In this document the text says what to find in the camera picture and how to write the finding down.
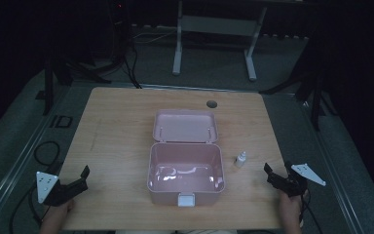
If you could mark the pink plastic box with lid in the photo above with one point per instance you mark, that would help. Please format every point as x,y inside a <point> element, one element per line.
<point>185,162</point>

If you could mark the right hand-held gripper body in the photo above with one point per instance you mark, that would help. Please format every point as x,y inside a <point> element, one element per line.
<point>294,182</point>

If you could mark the white metal table frame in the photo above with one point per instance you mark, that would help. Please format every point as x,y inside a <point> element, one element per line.
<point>219,26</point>

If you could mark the person's left hand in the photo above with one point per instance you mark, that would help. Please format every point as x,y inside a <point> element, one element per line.
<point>56,215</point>

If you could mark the black stand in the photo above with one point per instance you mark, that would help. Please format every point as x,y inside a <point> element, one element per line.
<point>48,87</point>
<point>315,97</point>

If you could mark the black floor bracket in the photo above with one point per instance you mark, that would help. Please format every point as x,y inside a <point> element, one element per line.
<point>61,121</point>

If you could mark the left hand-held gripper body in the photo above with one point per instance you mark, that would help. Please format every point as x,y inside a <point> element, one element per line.
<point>52,194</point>

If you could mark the person's light clothing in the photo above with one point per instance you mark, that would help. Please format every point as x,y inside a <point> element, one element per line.
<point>175,232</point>

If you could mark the small white dropper bottle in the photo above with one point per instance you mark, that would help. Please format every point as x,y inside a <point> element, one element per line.
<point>240,159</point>

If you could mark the person's right hand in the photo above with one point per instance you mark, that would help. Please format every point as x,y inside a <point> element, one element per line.
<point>290,211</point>

